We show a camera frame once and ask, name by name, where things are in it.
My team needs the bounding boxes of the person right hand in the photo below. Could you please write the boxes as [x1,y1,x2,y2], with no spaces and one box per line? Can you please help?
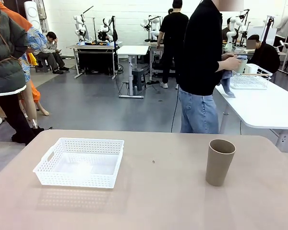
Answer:
[226,57,242,71]

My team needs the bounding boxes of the pale green cup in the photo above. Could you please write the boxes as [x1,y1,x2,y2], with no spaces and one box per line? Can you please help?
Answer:
[236,57,248,74]

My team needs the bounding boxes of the blue cloth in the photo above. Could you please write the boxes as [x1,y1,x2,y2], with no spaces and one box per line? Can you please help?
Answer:
[217,55,248,98]

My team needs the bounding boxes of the tall brown cup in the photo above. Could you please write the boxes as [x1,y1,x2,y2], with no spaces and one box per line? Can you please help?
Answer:
[205,139,237,187]

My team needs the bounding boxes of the white perforated plastic basket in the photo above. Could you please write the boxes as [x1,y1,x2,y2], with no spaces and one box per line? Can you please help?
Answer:
[32,137,125,189]

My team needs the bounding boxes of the person in black sweater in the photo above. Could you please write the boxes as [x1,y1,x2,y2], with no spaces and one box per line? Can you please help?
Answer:
[177,0,245,134]

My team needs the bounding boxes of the seated person black sweater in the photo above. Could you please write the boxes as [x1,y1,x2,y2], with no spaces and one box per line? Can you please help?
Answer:
[246,34,281,74]

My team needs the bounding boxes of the large white table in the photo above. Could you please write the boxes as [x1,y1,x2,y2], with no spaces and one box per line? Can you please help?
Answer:
[215,81,288,153]

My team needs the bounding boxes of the standing person black clothes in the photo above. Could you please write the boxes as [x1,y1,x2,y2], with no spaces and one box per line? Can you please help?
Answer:
[157,0,189,89]

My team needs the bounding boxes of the person in grey hoodie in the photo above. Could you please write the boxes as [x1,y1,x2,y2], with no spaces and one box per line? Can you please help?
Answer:
[276,9,288,46]

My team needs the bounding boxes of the grey plastic stool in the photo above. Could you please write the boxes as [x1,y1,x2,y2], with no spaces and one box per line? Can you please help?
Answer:
[132,68,144,91]

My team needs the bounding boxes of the small white desk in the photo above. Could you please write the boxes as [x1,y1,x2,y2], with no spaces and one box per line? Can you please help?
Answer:
[116,45,149,99]

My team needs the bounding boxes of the wood-top desk black panel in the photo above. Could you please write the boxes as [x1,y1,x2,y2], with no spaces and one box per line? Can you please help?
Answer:
[66,43,123,79]

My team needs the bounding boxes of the seated person grey shirt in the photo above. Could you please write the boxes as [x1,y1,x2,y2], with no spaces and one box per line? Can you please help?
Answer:
[35,31,70,74]

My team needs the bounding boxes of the dark low stool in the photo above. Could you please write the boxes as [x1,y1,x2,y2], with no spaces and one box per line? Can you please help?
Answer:
[35,58,51,73]

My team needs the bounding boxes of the mannequin in orange clothes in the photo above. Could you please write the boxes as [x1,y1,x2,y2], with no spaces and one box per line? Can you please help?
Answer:
[0,0,50,117]

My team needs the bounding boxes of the white tower fan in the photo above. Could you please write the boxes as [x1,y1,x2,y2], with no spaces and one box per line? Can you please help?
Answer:
[24,1,43,34]

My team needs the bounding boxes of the person in green vest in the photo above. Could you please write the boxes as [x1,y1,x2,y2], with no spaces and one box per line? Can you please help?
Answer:
[0,0,45,146]

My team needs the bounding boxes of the white wire dish rack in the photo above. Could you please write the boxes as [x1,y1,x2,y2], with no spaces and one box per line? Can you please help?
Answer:
[230,64,273,90]

